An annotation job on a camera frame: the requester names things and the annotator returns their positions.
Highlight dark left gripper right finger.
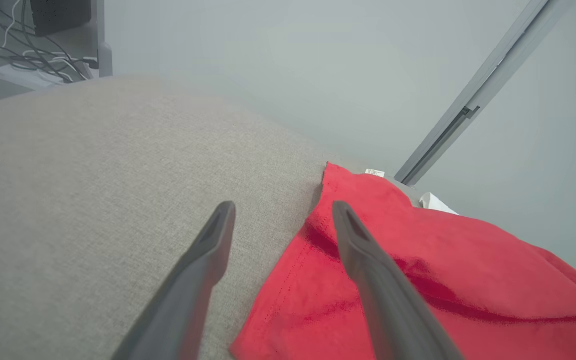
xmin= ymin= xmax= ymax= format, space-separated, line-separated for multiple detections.
xmin=331 ymin=200 xmax=465 ymax=360

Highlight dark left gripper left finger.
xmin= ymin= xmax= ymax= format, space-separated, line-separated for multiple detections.
xmin=111 ymin=201 xmax=237 ymax=360

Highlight red shorts with white panel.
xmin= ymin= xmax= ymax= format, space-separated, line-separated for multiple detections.
xmin=229 ymin=161 xmax=576 ymax=360

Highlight grey metal table leg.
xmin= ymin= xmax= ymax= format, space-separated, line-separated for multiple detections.
xmin=90 ymin=0 xmax=114 ymax=79

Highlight white power strip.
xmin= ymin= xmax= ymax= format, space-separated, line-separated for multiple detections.
xmin=0 ymin=63 xmax=65 ymax=91

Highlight black box under desk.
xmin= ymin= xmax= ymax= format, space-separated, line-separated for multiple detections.
xmin=27 ymin=0 xmax=93 ymax=37

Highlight grey wall post bracket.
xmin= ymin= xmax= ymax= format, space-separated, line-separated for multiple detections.
xmin=394 ymin=0 xmax=576 ymax=187

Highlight black floor cable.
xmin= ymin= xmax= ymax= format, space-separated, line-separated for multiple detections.
xmin=0 ymin=0 xmax=100 ymax=84

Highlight white floor cable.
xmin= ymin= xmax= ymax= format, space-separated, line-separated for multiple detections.
xmin=0 ymin=0 xmax=92 ymax=84

